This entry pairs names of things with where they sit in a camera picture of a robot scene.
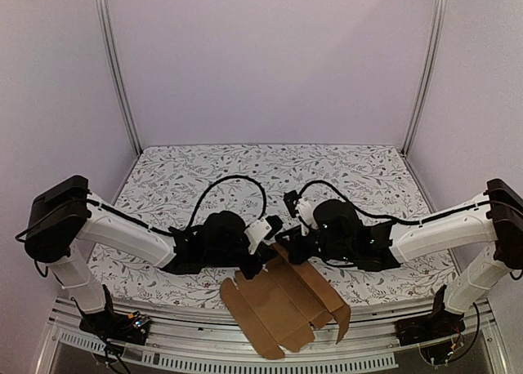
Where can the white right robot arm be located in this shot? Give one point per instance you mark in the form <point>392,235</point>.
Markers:
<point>493,217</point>

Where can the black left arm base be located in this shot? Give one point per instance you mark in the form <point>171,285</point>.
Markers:
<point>131,328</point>

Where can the aluminium front rail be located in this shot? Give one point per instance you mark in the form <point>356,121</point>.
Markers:
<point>191,340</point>

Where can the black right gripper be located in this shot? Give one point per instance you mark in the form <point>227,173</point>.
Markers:
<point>295,246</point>

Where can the floral patterned table mat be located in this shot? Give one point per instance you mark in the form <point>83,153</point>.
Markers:
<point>170,185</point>

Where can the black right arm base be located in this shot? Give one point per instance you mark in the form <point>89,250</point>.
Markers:
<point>439,323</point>

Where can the right aluminium frame post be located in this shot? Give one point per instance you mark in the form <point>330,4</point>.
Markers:
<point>437,23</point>

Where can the left aluminium frame post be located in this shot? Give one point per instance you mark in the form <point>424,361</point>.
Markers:
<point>111,51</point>

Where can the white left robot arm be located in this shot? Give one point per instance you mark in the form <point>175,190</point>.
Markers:
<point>70,211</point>

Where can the brown cardboard box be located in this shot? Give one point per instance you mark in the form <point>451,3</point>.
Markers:
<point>280,307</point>

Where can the aluminium frame post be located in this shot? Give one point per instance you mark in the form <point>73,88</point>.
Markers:
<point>437,23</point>
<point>111,51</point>

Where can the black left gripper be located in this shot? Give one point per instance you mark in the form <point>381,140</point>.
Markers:
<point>264,254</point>

